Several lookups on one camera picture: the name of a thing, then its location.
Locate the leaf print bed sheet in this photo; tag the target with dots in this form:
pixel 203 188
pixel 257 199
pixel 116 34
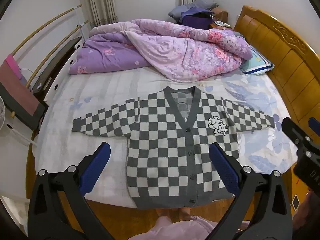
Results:
pixel 100 92

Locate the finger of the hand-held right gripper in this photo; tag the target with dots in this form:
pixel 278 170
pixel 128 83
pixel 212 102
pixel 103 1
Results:
pixel 297 133
pixel 315 123

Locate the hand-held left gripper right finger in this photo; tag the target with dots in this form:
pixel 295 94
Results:
pixel 225 170

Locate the wooden bed headboard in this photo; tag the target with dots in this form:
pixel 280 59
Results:
pixel 287 62

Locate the wooden nightstand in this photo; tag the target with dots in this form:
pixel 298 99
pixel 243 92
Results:
pixel 221 26

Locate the black flat television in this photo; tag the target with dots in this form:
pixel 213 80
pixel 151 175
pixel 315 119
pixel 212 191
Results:
pixel 57 60

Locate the wooden wall rail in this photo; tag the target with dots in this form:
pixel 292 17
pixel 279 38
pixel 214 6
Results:
pixel 57 46
pixel 47 27

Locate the blue-grey pillow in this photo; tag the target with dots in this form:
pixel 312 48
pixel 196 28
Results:
pixel 177 13

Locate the person's pink clothing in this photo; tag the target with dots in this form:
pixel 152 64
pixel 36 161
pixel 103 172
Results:
pixel 170 230

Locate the brown covered chair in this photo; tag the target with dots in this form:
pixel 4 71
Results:
pixel 221 13

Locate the white electric fan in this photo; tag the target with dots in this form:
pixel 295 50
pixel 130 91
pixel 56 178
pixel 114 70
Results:
pixel 3 112

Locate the purple pink floral quilt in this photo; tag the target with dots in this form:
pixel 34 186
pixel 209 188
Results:
pixel 175 55

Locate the teal striped pillow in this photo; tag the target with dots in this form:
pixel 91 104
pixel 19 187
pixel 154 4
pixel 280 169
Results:
pixel 256 63

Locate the white cabinet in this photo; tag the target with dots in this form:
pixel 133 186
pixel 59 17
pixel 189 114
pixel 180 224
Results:
pixel 63 76

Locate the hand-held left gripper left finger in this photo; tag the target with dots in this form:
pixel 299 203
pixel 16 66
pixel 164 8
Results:
pixel 97 165

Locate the grey white checkered cardigan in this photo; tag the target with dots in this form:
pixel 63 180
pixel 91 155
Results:
pixel 162 142

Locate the grey pillow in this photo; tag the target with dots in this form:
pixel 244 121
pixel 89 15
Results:
pixel 201 4

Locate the dark purple cloth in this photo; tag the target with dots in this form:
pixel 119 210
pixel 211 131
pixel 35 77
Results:
pixel 196 17

